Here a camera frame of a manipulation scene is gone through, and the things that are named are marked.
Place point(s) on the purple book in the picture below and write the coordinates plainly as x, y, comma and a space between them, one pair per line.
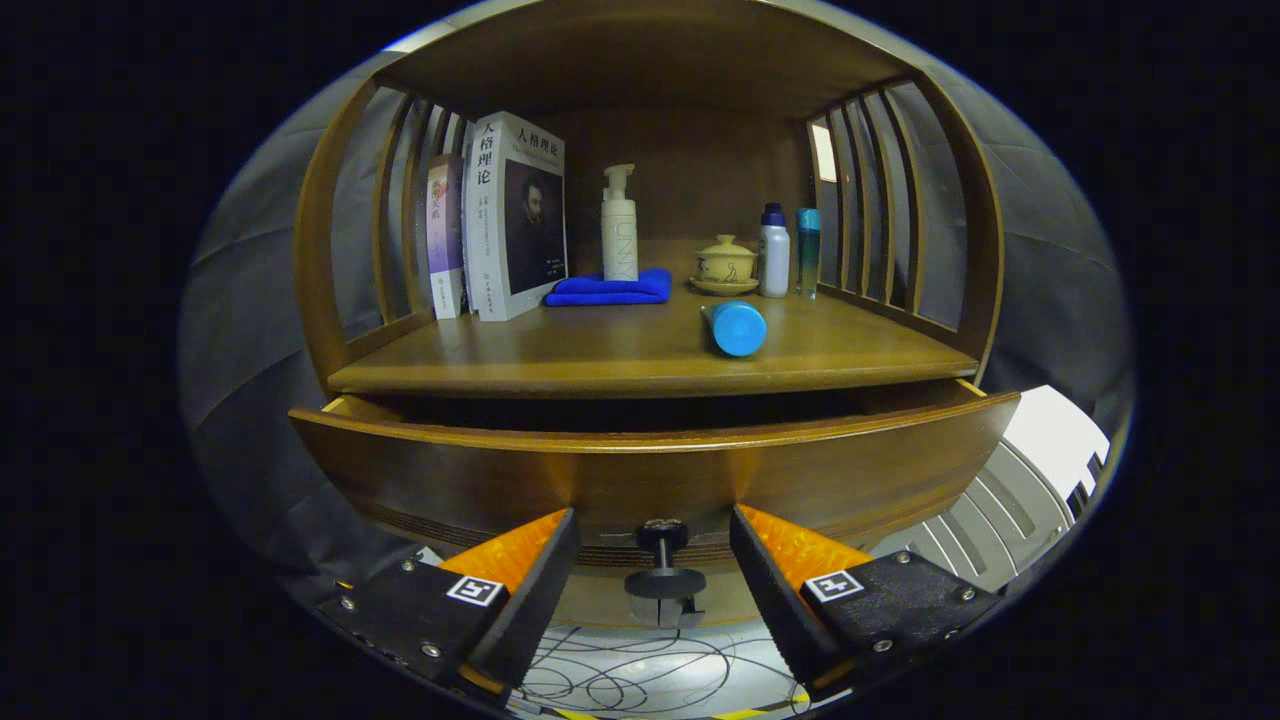
445, 240

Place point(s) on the brown wooden drawer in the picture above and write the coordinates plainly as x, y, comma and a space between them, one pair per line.
480, 480

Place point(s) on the brown wooden countertop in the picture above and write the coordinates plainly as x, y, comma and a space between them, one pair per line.
620, 345

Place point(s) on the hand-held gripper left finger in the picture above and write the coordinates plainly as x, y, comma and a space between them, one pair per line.
530, 600

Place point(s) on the yellow lidded tea cup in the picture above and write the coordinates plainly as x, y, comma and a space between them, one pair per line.
726, 260

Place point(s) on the teal bottle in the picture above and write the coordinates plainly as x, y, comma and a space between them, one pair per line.
808, 255

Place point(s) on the yellow saucer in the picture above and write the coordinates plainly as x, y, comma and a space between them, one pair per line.
725, 288

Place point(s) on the white book with portrait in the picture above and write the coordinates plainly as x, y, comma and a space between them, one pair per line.
530, 230

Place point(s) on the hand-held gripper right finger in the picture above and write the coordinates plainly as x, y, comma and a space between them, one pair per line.
775, 600

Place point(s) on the blue cosmetic tube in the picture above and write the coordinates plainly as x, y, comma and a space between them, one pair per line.
738, 330

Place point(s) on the white drawer cabinet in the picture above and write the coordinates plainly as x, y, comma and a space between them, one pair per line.
1050, 430

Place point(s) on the brown wooden cabinet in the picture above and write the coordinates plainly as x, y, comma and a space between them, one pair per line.
680, 170

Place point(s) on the white bottle with blue cap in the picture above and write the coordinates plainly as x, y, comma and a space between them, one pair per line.
774, 260

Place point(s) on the folded blue cloth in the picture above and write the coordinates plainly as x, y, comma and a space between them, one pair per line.
610, 290

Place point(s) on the white pump bottle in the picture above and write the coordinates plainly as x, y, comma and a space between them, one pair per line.
620, 240

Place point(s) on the yellow black floor tape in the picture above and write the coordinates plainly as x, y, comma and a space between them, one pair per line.
740, 714

